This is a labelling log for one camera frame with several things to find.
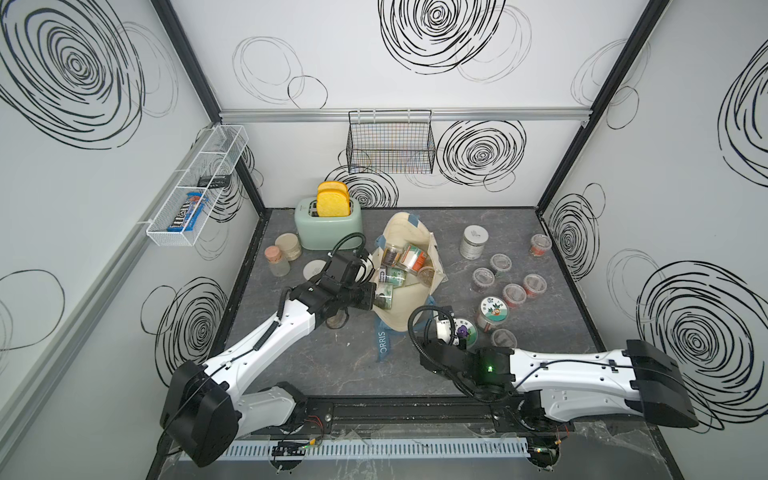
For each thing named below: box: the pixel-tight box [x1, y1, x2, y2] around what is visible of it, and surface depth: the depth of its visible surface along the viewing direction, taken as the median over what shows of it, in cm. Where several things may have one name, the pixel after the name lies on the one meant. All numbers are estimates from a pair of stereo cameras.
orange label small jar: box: [492, 328, 518, 348], surface depth 83 cm
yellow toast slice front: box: [316, 191, 351, 217], surface depth 97 cm
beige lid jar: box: [274, 232, 302, 261], surface depth 104 cm
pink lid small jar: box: [264, 245, 291, 277], surface depth 101 cm
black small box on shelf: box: [197, 174, 232, 189], surface depth 80 cm
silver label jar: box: [460, 224, 489, 260], surface depth 104 cm
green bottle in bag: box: [387, 267, 405, 287], surface depth 96 cm
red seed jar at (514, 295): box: [502, 283, 527, 308], surface depth 91 cm
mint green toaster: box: [294, 198, 363, 251], surface depth 101 cm
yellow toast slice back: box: [318, 180, 349, 193], surface depth 98 cm
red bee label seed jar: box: [530, 234, 553, 257], surface depth 104 cm
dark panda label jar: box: [374, 284, 394, 310], surface depth 89 cm
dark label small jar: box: [383, 247, 397, 266], surface depth 97 cm
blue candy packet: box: [167, 192, 209, 232], surface depth 71 cm
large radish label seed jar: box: [476, 296, 508, 333], surface depth 86 cm
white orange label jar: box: [399, 243, 427, 273], surface depth 97 cm
